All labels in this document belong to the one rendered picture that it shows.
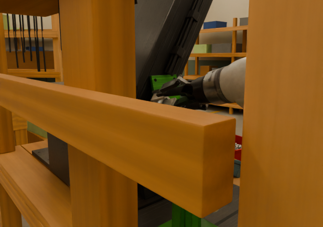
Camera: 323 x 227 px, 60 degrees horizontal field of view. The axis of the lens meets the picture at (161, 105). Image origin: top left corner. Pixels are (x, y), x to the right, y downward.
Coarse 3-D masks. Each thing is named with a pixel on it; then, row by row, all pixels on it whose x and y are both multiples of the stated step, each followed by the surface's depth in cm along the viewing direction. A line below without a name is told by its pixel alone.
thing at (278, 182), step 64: (64, 0) 54; (128, 0) 51; (256, 0) 24; (320, 0) 21; (0, 64) 128; (64, 64) 58; (128, 64) 53; (256, 64) 25; (320, 64) 21; (0, 128) 131; (256, 128) 26; (320, 128) 22; (128, 192) 57; (256, 192) 27; (320, 192) 22
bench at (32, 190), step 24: (24, 144) 147; (0, 168) 122; (24, 168) 116; (48, 168) 117; (0, 192) 135; (24, 192) 95; (48, 192) 95; (0, 216) 138; (24, 216) 100; (48, 216) 81
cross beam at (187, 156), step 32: (0, 96) 84; (32, 96) 60; (64, 96) 47; (96, 96) 42; (64, 128) 48; (96, 128) 40; (128, 128) 33; (160, 128) 29; (192, 128) 25; (224, 128) 26; (128, 160) 34; (160, 160) 29; (192, 160) 26; (224, 160) 27; (160, 192) 30; (192, 192) 26; (224, 192) 28
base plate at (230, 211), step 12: (36, 156) 127; (48, 156) 124; (144, 204) 83; (156, 204) 83; (168, 204) 83; (228, 204) 83; (144, 216) 77; (156, 216) 77; (168, 216) 77; (216, 216) 77; (228, 216) 77
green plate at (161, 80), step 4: (152, 76) 92; (156, 76) 93; (160, 76) 95; (164, 76) 96; (168, 76) 97; (172, 76) 98; (176, 76) 100; (152, 80) 92; (156, 80) 93; (160, 80) 94; (164, 80) 96; (168, 80) 97; (152, 84) 92; (156, 84) 93; (160, 84) 94; (152, 88) 92; (156, 88) 93; (160, 88) 94; (168, 96) 96; (172, 96) 97; (176, 96) 98; (176, 100) 98
